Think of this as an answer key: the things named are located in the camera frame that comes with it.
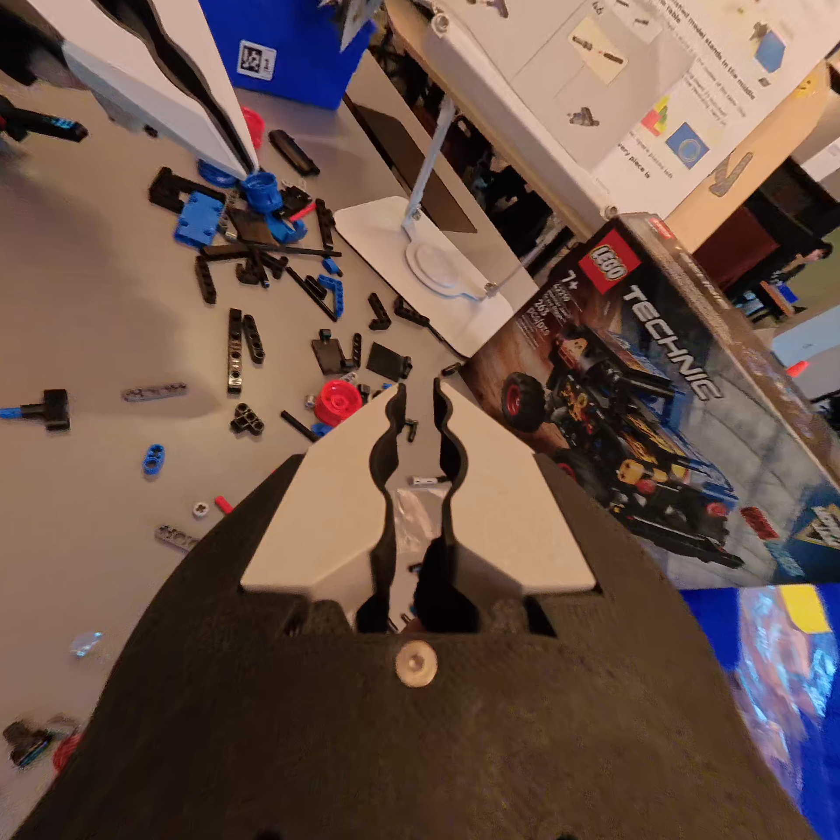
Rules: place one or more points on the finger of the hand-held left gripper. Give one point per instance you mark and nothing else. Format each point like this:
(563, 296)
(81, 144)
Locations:
(131, 85)
(203, 39)

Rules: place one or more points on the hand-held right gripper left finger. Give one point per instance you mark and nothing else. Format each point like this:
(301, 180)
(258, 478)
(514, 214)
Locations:
(315, 525)

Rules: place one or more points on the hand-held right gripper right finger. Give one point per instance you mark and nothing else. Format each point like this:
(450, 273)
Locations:
(518, 525)

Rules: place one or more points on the clear plastic bag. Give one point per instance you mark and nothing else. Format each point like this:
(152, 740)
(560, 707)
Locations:
(413, 518)

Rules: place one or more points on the grey black long pin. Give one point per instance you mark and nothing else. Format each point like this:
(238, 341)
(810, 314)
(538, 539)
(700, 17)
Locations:
(423, 481)

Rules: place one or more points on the cluster of blue black pins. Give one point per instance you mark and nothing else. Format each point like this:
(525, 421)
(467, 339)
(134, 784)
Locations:
(413, 565)

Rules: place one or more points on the black connector with blue pin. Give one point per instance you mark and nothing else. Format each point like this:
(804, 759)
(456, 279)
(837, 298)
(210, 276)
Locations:
(56, 410)

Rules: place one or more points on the grey desk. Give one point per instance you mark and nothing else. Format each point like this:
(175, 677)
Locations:
(98, 315)

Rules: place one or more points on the red pin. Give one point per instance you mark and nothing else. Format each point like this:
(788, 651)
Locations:
(224, 505)

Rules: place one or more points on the blue curved panel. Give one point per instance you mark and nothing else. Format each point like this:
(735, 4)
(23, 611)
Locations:
(321, 430)

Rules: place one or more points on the long black axle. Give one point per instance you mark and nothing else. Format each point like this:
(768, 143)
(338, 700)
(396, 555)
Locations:
(302, 250)
(300, 426)

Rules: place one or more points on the red translucent rim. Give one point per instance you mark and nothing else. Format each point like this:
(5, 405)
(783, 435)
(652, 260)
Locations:
(254, 128)

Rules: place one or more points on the blue wheel rim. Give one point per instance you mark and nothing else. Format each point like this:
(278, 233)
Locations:
(261, 190)
(213, 174)

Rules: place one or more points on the red wheel rim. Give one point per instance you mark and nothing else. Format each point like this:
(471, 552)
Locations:
(338, 401)

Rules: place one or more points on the black tee connector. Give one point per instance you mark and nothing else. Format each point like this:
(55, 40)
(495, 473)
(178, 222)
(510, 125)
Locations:
(247, 418)

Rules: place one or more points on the black angled beam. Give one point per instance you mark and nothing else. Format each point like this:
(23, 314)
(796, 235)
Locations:
(379, 313)
(410, 312)
(411, 430)

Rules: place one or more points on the grey thin beam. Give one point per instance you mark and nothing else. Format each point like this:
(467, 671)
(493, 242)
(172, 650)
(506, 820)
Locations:
(154, 392)
(176, 538)

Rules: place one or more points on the black curved panel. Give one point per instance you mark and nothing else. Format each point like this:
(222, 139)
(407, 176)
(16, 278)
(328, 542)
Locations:
(294, 152)

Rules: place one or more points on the blue flat panel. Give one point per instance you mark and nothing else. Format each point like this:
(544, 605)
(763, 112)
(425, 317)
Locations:
(197, 220)

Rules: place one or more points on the grey long holed beam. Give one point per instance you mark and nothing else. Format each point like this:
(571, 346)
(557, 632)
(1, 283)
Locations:
(229, 220)

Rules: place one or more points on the toy truck set box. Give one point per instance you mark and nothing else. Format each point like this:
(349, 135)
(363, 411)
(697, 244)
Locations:
(656, 426)

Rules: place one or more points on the blue short connector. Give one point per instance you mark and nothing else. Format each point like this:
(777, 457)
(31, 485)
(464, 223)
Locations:
(331, 266)
(153, 459)

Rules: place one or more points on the short black holed beam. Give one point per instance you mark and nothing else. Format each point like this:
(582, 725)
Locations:
(315, 287)
(356, 350)

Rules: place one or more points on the black flat plate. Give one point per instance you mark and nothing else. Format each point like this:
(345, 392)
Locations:
(223, 252)

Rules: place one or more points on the long black holed beam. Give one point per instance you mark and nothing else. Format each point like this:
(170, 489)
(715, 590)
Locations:
(235, 351)

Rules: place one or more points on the red axle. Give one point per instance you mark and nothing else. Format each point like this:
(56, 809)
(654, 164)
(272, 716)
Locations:
(302, 211)

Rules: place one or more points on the blue fender piece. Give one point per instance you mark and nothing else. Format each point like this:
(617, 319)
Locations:
(285, 231)

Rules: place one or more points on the black five-hole beam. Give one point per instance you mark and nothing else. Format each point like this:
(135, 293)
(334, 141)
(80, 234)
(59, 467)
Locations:
(205, 280)

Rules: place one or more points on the black bent connector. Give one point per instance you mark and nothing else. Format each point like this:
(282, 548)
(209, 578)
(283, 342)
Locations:
(249, 272)

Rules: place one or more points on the black three-hole connector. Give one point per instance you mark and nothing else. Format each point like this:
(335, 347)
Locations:
(275, 264)

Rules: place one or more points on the blue angled beam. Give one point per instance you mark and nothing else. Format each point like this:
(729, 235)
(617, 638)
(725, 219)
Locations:
(336, 295)

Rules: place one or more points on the medium black axle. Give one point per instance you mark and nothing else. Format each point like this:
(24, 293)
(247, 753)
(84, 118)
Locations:
(312, 293)

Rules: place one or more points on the white book stand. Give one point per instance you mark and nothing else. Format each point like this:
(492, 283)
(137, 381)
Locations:
(374, 229)

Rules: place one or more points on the clear small piece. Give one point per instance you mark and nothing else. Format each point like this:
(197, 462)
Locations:
(85, 643)

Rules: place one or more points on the red round disc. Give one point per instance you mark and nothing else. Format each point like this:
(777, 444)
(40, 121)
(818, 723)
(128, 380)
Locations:
(67, 751)

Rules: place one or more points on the black grey small connector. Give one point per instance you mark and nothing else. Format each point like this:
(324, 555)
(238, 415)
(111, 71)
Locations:
(26, 741)

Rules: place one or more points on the instruction booklet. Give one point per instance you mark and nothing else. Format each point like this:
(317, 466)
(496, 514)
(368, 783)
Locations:
(656, 79)

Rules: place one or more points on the black open frame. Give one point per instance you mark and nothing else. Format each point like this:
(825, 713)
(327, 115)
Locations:
(167, 187)

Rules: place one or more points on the black rectangular frame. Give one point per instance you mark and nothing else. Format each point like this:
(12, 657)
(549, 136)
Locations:
(295, 197)

